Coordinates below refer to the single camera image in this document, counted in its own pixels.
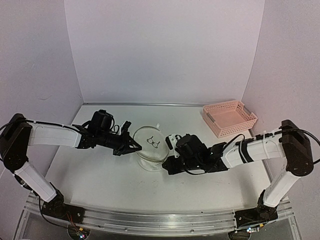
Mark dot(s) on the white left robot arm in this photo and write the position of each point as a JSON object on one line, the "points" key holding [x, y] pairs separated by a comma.
{"points": [[20, 134]]}

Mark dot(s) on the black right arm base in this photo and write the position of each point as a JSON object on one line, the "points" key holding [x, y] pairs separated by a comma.
{"points": [[252, 217]]}

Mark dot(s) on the pink plastic basket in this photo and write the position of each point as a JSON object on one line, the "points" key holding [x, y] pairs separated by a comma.
{"points": [[228, 118]]}

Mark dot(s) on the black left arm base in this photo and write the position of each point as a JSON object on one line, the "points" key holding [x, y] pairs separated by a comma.
{"points": [[58, 209]]}

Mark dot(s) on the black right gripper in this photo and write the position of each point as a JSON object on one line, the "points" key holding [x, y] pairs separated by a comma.
{"points": [[172, 169]]}

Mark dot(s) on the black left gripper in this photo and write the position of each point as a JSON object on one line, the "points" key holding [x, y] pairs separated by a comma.
{"points": [[124, 147]]}

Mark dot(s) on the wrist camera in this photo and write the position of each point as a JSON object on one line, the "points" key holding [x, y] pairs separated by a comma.
{"points": [[125, 127], [171, 141]]}

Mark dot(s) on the white mesh laundry bag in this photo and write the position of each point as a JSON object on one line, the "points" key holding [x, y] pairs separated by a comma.
{"points": [[154, 150]]}

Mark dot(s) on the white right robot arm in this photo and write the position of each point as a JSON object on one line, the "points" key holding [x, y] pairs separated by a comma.
{"points": [[286, 151]]}

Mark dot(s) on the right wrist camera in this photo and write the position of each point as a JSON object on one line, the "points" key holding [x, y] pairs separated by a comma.
{"points": [[171, 141]]}

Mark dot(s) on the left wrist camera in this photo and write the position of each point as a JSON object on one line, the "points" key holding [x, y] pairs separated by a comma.
{"points": [[125, 127]]}

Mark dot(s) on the aluminium front rail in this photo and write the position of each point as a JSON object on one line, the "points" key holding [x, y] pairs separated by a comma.
{"points": [[160, 224]]}

